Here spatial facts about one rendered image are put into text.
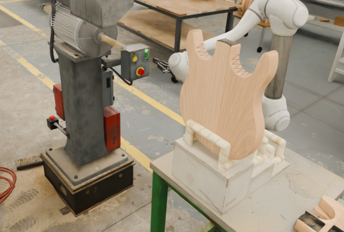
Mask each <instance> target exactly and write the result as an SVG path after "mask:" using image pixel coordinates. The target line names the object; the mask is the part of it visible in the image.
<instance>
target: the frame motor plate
mask: <svg viewBox="0 0 344 232"><path fill-rule="evenodd" d="M62 43H65V41H64V40H62V39H60V38H57V39H54V45H53V48H54V49H55V50H57V51H58V52H60V53H61V54H63V55H64V56H66V57H67V58H69V59H70V60H72V61H73V62H75V63H77V62H81V61H85V60H89V59H94V58H98V57H91V56H86V57H82V56H80V55H78V54H77V53H75V52H74V51H72V50H70V49H69V48H67V47H65V46H64V45H62ZM48 45H50V40H48ZM107 55H111V50H110V51H109V52H107V54H105V55H103V56H107ZM103 56H100V57H103Z"/></svg>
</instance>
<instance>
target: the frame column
mask: <svg viewBox="0 0 344 232"><path fill-rule="evenodd" d="M55 51H56V53H57V55H58V61H59V70H60V80H61V89H62V98H63V107H64V116H65V122H66V131H67V132H68V133H69V134H70V139H69V138H67V142H66V145H65V147H64V150H65V151H66V152H67V153H68V154H69V155H70V156H71V157H72V158H73V159H74V160H75V161H76V163H77V164H78V165H83V164H86V163H88V162H90V161H92V160H95V159H97V158H99V157H101V156H104V155H106V154H108V153H109V152H108V151H107V148H106V144H105V140H104V116H103V93H102V70H101V58H102V57H98V58H94V59H89V60H85V61H81V62H77V63H75V62H73V61H72V60H70V59H69V58H67V57H66V56H64V55H63V54H61V53H60V52H58V51H57V50H55Z"/></svg>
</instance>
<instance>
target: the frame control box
mask: <svg viewBox="0 0 344 232"><path fill-rule="evenodd" d="M146 48H147V49H148V52H147V53H145V52H144V50H145V49H146ZM134 51H136V52H137V54H136V55H135V56H133V52H134ZM145 54H148V58H144V56H145ZM134 57H136V58H137V60H136V61H133V58H134ZM110 69H111V70H112V71H113V72H115V73H116V74H117V75H118V76H119V77H120V78H121V79H122V80H123V81H124V82H125V83H126V84H127V85H129V86H131V85H132V84H133V80H136V79H140V78H143V77H147V76H149V47H148V46H146V45H144V44H141V43H139V44H135V45H131V46H126V50H121V75H120V74H119V73H118V72H117V71H116V70H115V69H114V68H112V67H111V68H110ZM141 69H143V70H144V74H143V75H139V70H141ZM103 71H107V68H104V69H103ZM126 80H128V81H130V83H129V82H127V81H126Z"/></svg>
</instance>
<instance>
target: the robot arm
mask: <svg viewBox="0 0 344 232"><path fill-rule="evenodd" d="M265 18H266V19H269V21H270V27H271V31H272V33H273V36H272V42H271V49H270V51H272V50H276V51H277V52H278V66H277V70H276V73H275V76H274V77H273V79H272V80H271V82H270V83H269V84H268V85H267V87H266V88H265V91H264V93H263V97H262V110H263V115H264V121H265V128H267V129H269V130H271V131H282V130H284V129H285V128H286V127H287V126H288V125H289V122H290V115H289V112H288V111H287V105H286V99H285V97H284V96H283V88H284V83H285V77H286V72H287V65H288V60H289V54H290V49H291V43H292V37H293V35H294V34H295V33H296V31H297V30H298V28H300V27H302V26H303V25H304V24H305V23H306V21H307V19H308V9H307V8H306V6H305V5H304V4H303V3H302V2H301V1H299V0H255V1H254V2H253V3H252V4H251V6H250V7H249V8H248V10H247V11H246V12H245V14H244V16H243V17H242V19H241V20H240V22H239V23H238V25H237V26H236V27H235V28H234V29H232V30H231V31H229V32H227V33H224V34H222V35H219V36H216V37H213V38H211V39H208V40H206V41H203V43H204V48H205V50H206V51H209V50H212V49H215V48H216V41H217V40H219V39H224V38H226V39H228V40H231V41H236V40H238V39H240V38H241V37H243V36H244V35H245V34H246V33H248V32H249V31H250V30H251V29H253V28H254V27H255V26H257V25H258V24H259V23H260V22H262V21H263V20H264V19H265ZM153 63H155V64H157V67H158V68H159V69H160V70H161V71H162V72H163V73H165V72H168V73H170V74H171V75H172V76H173V77H174V78H176V80H178V81H179V82H181V83H184V82H185V80H186V78H187V76H188V70H189V60H188V55H187V51H184V52H183V53H174V54H172V55H171V56H170V58H169V60H168V61H161V60H159V59H157V58H155V57H154V58H153Z"/></svg>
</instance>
